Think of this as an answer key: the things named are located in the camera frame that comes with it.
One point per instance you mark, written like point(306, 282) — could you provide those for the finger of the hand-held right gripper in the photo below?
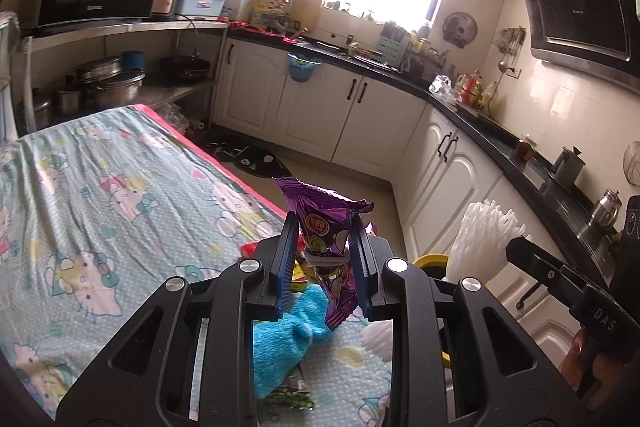
point(547, 274)

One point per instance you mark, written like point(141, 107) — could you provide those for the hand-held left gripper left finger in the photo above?
point(284, 257)

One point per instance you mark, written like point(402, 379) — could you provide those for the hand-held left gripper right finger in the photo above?
point(361, 269)

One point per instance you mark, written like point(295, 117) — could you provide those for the yellow green wrapper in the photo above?
point(305, 274)

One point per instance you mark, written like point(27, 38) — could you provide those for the red snack packet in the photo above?
point(249, 250)

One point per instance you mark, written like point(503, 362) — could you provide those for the purple snack packet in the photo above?
point(320, 217)

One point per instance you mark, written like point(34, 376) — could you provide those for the yellow rimmed waste bin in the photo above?
point(430, 263)

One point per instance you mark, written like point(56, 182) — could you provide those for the white foam fruit net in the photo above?
point(482, 239)
point(376, 340)

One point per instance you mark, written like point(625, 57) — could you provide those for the blue fuzzy sock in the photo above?
point(280, 342)

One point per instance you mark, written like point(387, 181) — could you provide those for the dark green wrapper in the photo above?
point(290, 399)

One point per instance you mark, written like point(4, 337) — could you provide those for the person's right hand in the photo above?
point(582, 364)

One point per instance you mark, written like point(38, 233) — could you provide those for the steel kettle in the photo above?
point(606, 209)

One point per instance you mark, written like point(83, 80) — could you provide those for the black floor mat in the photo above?
point(250, 157)

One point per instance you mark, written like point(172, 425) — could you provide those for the grey kettle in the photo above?
point(567, 167)

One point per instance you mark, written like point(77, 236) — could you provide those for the brown glass jar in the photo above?
point(526, 149)

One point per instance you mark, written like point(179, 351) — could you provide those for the white kitchen cabinets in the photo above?
point(450, 167)

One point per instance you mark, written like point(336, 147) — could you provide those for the cartoon printed blanket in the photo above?
point(125, 207)

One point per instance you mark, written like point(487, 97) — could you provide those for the blue hanging bin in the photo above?
point(302, 68)

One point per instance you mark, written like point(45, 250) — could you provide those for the cluster of condiment bottles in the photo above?
point(475, 91)

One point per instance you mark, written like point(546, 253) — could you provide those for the clear plastic bag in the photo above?
point(442, 87)

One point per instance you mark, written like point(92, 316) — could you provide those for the black wok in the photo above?
point(185, 68)

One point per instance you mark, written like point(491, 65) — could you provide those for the blue knife block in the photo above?
point(392, 44)

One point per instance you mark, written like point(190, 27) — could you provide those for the hanging kitchen utensils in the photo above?
point(510, 42)

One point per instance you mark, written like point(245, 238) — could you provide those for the steel pot with lid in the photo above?
point(112, 84)

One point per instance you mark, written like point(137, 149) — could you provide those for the blue round container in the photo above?
point(133, 61)

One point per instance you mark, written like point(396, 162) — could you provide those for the wooden cutting board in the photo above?
point(307, 2)

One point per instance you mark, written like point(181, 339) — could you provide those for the steel shelf rack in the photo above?
point(150, 27)

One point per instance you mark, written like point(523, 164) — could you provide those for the blue dish box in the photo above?
point(200, 2)

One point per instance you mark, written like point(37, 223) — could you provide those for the small steel pot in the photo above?
point(67, 97)

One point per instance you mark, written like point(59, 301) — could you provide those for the black range hood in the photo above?
point(580, 7)

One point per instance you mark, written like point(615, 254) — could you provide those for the wall socket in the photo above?
point(514, 73)

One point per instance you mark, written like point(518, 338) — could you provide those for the small wall fan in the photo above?
point(460, 28)

